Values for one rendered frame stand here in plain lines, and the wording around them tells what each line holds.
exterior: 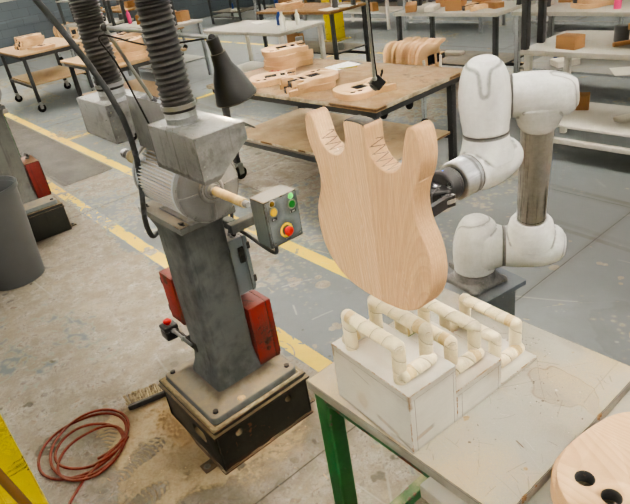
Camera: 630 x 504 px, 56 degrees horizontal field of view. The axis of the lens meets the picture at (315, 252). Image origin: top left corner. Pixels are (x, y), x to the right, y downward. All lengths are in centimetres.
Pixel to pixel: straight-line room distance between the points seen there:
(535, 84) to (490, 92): 59
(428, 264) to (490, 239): 115
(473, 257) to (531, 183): 36
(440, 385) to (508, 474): 23
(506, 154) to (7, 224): 379
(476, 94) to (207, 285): 143
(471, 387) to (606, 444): 30
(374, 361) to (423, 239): 41
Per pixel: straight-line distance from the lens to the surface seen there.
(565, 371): 165
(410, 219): 109
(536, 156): 203
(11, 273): 477
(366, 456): 267
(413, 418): 135
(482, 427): 149
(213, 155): 174
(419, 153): 101
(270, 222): 226
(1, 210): 459
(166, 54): 182
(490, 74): 133
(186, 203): 207
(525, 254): 226
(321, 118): 124
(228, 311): 251
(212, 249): 236
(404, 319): 134
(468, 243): 224
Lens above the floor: 200
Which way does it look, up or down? 29 degrees down
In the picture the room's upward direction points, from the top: 9 degrees counter-clockwise
